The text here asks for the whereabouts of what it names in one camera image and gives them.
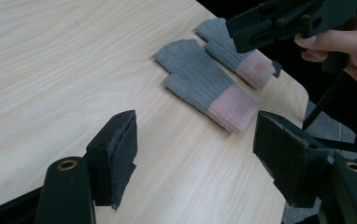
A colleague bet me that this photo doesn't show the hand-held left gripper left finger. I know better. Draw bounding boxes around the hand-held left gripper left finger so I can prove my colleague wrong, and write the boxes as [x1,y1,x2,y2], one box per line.
[83,109,138,210]

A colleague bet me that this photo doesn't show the black table edge clip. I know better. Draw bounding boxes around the black table edge clip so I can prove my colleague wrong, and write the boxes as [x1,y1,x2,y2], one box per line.
[271,60,284,79]

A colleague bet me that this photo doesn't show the grey glove with pink cuff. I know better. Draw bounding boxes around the grey glove with pink cuff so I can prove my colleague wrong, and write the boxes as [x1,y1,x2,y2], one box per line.
[194,17,277,91]
[153,37,260,135]

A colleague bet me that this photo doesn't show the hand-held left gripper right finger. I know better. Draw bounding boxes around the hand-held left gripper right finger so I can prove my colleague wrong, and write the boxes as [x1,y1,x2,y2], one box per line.
[252,110,336,209]

